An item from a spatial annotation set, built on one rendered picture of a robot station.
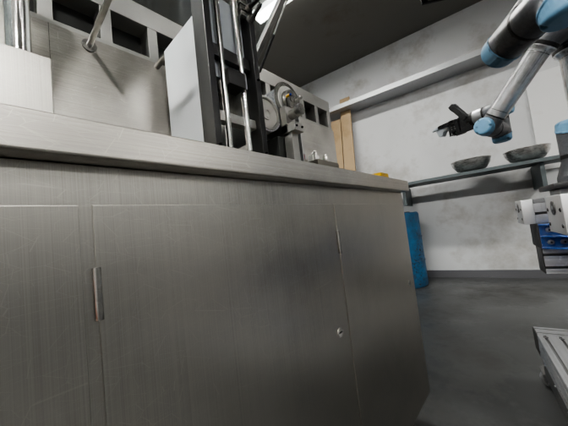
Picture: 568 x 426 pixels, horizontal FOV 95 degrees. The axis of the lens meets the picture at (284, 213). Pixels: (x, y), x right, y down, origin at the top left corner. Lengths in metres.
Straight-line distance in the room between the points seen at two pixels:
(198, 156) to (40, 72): 0.45
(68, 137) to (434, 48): 3.98
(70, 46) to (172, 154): 0.80
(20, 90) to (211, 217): 0.47
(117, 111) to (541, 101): 3.62
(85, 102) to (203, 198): 0.71
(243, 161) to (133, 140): 0.16
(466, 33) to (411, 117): 1.00
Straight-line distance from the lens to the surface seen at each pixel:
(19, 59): 0.77
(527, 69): 1.50
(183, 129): 0.93
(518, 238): 3.65
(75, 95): 1.06
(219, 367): 0.43
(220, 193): 0.42
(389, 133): 3.84
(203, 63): 0.71
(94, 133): 0.34
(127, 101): 1.10
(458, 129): 1.69
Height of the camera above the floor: 0.76
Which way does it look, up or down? 4 degrees up
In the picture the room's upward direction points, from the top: 7 degrees counter-clockwise
